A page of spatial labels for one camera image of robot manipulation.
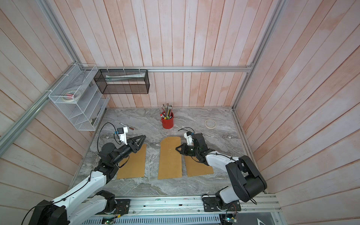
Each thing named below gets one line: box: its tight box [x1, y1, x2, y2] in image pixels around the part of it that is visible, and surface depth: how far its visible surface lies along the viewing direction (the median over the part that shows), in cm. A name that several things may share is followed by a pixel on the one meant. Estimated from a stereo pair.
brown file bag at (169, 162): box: [157, 136, 183, 180], surface depth 89 cm
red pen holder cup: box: [160, 112, 175, 129], surface depth 108 cm
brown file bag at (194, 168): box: [184, 155, 214, 178], surface depth 87 cm
